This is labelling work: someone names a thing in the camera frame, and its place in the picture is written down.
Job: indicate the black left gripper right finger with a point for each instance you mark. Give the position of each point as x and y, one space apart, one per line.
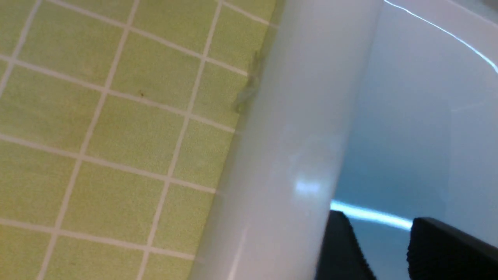
438 251

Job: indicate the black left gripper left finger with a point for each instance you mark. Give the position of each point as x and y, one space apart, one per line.
341 257

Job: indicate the large white square plate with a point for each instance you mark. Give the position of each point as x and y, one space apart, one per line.
385 110

